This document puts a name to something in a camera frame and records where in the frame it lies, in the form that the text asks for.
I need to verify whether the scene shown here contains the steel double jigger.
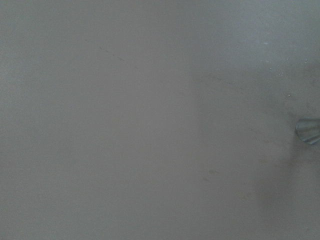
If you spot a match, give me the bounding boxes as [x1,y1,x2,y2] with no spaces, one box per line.
[295,118,320,145]

